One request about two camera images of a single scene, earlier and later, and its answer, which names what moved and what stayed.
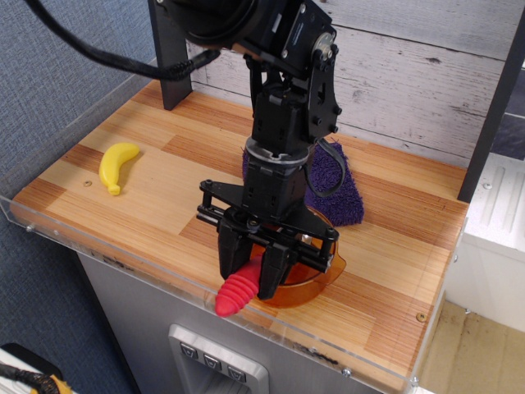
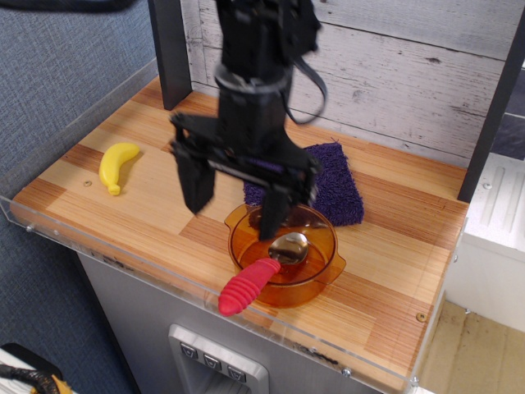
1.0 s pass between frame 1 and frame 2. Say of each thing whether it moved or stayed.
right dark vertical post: stayed
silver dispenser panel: stayed
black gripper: moved
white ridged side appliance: stayed
